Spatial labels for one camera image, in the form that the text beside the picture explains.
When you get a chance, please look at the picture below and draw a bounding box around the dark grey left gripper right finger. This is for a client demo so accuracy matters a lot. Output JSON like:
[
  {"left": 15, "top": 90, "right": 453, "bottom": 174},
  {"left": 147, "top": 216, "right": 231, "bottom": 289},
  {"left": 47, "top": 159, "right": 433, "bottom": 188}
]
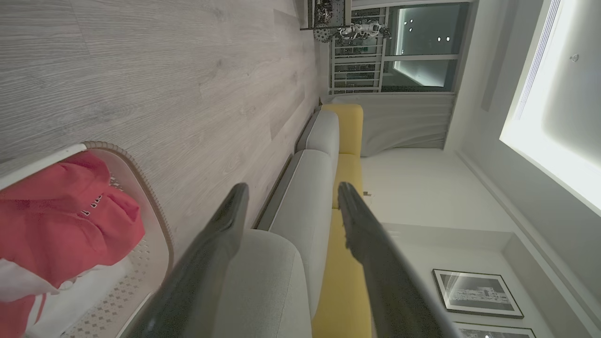
[{"left": 338, "top": 182, "right": 458, "bottom": 338}]

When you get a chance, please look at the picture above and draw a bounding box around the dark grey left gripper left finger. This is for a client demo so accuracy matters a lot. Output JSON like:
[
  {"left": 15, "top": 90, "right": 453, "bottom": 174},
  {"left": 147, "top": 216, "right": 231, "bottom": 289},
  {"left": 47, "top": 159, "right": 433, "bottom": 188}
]
[{"left": 123, "top": 183, "right": 249, "bottom": 338}]

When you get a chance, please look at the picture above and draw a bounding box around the red garment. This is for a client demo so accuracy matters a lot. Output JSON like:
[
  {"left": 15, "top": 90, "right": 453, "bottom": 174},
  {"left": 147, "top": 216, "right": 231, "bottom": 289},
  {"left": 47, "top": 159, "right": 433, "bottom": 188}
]
[{"left": 0, "top": 151, "right": 146, "bottom": 338}]

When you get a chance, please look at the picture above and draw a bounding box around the yellow sofa back cushion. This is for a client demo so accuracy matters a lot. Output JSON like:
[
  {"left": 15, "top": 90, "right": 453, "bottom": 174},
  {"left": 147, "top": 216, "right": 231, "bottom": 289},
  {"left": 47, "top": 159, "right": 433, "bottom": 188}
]
[
  {"left": 332, "top": 154, "right": 365, "bottom": 210},
  {"left": 311, "top": 208, "right": 373, "bottom": 338},
  {"left": 321, "top": 104, "right": 364, "bottom": 156}
]

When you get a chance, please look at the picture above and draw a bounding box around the grey sofa seat cushion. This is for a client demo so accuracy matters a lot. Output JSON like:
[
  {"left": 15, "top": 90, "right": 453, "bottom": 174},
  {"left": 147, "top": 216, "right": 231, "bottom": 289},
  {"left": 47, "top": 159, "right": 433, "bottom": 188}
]
[
  {"left": 296, "top": 110, "right": 340, "bottom": 166},
  {"left": 210, "top": 229, "right": 313, "bottom": 338},
  {"left": 269, "top": 149, "right": 335, "bottom": 321}
]

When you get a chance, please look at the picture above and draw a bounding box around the white perforated laundry basket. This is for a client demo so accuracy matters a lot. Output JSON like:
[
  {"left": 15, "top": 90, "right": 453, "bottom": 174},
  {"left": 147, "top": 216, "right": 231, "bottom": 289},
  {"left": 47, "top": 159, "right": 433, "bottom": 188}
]
[{"left": 0, "top": 141, "right": 175, "bottom": 338}]

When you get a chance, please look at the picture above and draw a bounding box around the black framed picture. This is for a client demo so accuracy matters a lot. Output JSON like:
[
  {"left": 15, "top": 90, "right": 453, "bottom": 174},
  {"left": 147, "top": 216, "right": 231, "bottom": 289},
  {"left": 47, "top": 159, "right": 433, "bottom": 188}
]
[
  {"left": 453, "top": 322, "right": 537, "bottom": 338},
  {"left": 432, "top": 269, "right": 524, "bottom": 320}
]

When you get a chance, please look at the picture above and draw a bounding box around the light grey curtain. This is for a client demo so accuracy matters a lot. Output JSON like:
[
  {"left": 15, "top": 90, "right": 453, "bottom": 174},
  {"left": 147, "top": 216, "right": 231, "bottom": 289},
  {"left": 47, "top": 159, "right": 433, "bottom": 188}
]
[{"left": 324, "top": 93, "right": 455, "bottom": 157}]

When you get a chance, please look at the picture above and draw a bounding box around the white window railing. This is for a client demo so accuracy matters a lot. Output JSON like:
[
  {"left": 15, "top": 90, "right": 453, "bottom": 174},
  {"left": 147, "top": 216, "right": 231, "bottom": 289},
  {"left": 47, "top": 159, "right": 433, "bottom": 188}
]
[{"left": 330, "top": 7, "right": 389, "bottom": 95}]

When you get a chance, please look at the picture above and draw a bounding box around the large glass window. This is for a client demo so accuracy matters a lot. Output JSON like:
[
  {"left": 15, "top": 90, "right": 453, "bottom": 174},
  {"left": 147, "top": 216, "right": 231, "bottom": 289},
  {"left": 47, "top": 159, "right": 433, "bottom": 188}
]
[{"left": 381, "top": 2, "right": 471, "bottom": 93}]

